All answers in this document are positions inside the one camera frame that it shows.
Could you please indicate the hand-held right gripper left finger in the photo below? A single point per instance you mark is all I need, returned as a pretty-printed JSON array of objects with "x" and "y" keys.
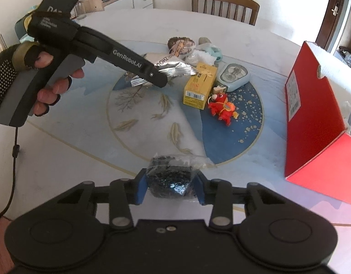
[{"x": 141, "y": 187}]

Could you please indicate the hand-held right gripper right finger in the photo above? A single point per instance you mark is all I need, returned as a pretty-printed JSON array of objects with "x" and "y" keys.
[{"x": 198, "y": 189}]

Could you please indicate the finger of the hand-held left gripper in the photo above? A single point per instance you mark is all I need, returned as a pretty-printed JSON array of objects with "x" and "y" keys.
[{"x": 127, "y": 58}]

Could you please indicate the black clear-wrapped packet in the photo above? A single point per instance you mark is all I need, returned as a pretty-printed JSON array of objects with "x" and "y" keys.
[{"x": 169, "y": 181}]

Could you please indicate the silver foil packet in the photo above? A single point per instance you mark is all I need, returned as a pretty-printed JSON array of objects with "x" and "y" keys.
[{"x": 171, "y": 66}]

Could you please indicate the white plastic packet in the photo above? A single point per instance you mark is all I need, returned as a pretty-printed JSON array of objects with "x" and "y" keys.
[{"x": 201, "y": 55}]

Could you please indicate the light blue correction tape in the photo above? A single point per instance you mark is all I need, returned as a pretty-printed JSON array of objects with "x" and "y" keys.
[{"x": 232, "y": 75}]

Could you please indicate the red cardboard box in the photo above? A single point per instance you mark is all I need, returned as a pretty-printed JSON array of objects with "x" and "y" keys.
[{"x": 312, "y": 120}]

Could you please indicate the person's left hand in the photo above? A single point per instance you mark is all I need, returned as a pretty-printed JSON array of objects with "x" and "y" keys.
[{"x": 4, "y": 71}]

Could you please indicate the light wooden chair back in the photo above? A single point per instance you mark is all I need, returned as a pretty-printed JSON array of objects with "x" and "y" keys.
[{"x": 91, "y": 5}]

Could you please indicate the teal container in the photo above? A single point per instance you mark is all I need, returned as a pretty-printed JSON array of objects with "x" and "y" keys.
[{"x": 20, "y": 28}]

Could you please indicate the yellow cardboard box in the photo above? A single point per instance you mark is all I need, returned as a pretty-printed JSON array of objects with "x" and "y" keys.
[{"x": 196, "y": 88}]

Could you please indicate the beige eraser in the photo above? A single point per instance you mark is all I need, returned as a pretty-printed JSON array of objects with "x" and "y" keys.
[{"x": 204, "y": 40}]

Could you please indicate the red plush toy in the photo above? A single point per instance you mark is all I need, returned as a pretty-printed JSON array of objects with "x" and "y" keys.
[{"x": 221, "y": 108}]

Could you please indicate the teal pencil sharpener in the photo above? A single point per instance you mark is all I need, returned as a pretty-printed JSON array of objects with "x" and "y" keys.
[{"x": 216, "y": 52}]

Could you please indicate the brown door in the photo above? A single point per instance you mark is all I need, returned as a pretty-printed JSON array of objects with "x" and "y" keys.
[{"x": 333, "y": 20}]

